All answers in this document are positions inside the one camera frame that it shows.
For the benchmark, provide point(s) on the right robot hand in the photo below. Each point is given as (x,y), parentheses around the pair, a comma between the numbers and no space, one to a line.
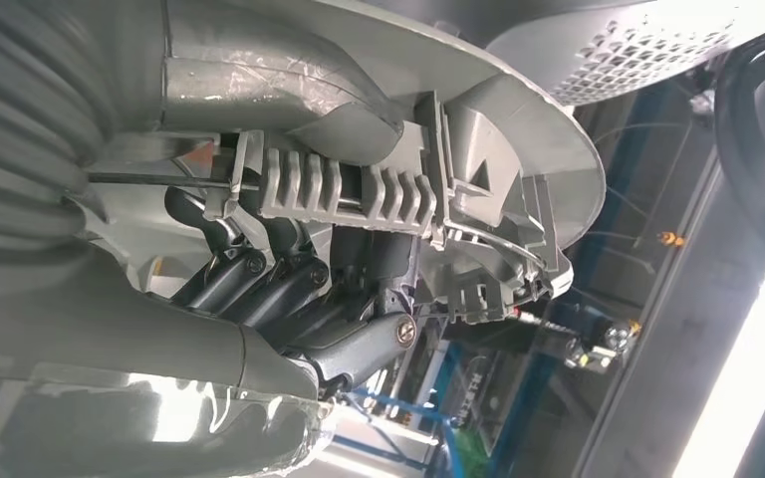
(92,330)

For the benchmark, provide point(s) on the white perforated plastic panel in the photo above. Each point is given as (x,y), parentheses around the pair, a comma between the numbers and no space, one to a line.
(620,53)

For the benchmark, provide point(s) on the black curved housing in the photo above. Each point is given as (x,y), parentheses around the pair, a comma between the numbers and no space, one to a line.
(739,165)

